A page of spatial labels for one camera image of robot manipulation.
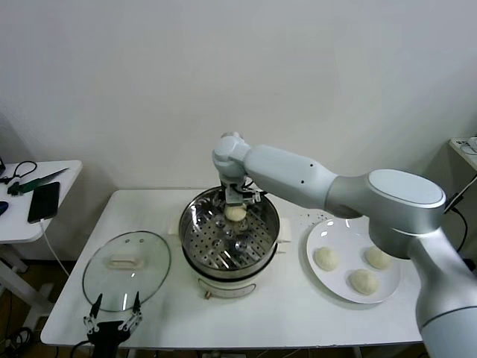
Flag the round glass pot lid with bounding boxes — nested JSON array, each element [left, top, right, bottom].
[[82, 230, 172, 313]]

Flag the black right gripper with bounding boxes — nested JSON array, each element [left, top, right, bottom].
[[222, 181, 247, 207]]

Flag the black looped cable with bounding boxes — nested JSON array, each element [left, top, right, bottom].
[[0, 160, 38, 186]]

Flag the white shelf table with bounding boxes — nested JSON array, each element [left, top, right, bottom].
[[424, 136, 477, 299]]

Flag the dark crumbs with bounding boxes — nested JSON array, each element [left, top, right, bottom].
[[300, 210, 328, 224]]

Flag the white charging cable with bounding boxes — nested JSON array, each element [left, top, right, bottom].
[[37, 219, 72, 277]]

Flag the white side table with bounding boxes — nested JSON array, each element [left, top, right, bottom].
[[0, 160, 83, 321]]

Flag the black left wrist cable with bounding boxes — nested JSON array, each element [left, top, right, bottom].
[[72, 341, 94, 358]]

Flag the white round plate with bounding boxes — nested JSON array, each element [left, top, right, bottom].
[[306, 219, 402, 305]]

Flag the white steamed baozi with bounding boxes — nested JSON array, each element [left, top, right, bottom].
[[224, 204, 246, 222], [313, 246, 339, 271], [363, 245, 392, 269], [348, 268, 379, 296]]

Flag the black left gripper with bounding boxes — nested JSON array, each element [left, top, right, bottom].
[[83, 292, 145, 358]]

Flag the black power cable with adapter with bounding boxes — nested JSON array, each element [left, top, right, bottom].
[[443, 192, 470, 262]]

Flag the black smartphone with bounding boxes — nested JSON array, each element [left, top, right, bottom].
[[28, 181, 61, 224]]

